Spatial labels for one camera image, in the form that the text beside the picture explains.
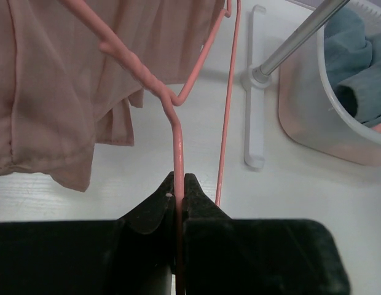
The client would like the white clothes rack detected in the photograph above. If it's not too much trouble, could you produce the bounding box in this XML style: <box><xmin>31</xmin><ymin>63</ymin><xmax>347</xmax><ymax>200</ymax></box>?
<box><xmin>241</xmin><ymin>1</ymin><xmax>348</xmax><ymax>170</ymax></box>

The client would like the white plastic basket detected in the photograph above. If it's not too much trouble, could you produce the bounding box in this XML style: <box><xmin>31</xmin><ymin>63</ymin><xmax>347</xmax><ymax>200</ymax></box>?
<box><xmin>278</xmin><ymin>1</ymin><xmax>381</xmax><ymax>166</ymax></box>

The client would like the dusty pink pleated skirt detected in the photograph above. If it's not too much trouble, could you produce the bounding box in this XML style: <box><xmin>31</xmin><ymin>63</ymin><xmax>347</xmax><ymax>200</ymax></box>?
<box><xmin>0</xmin><ymin>1</ymin><xmax>224</xmax><ymax>192</ymax></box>

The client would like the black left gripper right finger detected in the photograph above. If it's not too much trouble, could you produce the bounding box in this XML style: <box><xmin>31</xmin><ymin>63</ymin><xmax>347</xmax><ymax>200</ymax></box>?
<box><xmin>183</xmin><ymin>173</ymin><xmax>351</xmax><ymax>294</ymax></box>

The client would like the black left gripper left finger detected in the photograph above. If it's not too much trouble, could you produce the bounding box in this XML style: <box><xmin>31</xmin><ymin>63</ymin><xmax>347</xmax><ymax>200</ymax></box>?
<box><xmin>0</xmin><ymin>173</ymin><xmax>175</xmax><ymax>294</ymax></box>

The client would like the blue denim garment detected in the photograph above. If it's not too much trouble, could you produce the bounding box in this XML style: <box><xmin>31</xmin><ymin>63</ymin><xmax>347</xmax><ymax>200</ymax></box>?
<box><xmin>324</xmin><ymin>8</ymin><xmax>381</xmax><ymax>128</ymax></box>

